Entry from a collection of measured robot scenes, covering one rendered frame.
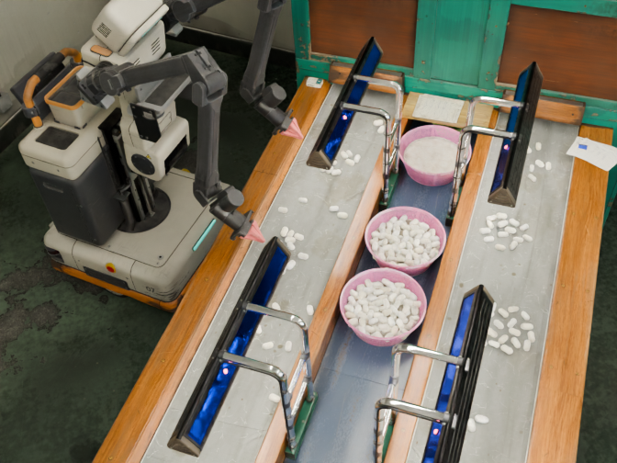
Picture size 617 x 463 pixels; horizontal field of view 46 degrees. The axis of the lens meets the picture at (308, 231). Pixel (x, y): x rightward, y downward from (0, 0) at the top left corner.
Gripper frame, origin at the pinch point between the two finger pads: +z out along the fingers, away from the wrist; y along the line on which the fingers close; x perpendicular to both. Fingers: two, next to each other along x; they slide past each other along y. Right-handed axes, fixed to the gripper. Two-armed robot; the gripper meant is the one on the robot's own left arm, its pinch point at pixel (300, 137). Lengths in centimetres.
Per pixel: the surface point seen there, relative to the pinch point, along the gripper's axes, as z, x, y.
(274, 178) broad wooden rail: 1.8, 10.9, -13.9
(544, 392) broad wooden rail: 80, -56, -71
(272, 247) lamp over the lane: -2, -31, -71
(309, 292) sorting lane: 25, -6, -56
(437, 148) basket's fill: 43, -21, 21
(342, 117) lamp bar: 0.1, -30.4, -11.4
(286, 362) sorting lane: 26, -7, -83
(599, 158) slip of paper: 84, -61, 28
